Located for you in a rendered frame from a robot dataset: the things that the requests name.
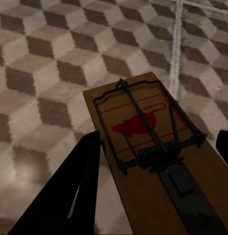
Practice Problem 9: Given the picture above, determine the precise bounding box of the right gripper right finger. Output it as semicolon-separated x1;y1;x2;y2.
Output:
216;130;228;164

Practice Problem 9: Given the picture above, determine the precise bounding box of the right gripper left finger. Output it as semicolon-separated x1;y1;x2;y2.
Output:
8;130;101;235

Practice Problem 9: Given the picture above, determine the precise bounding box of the mousetrap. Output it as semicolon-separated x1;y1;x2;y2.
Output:
83;71;228;235

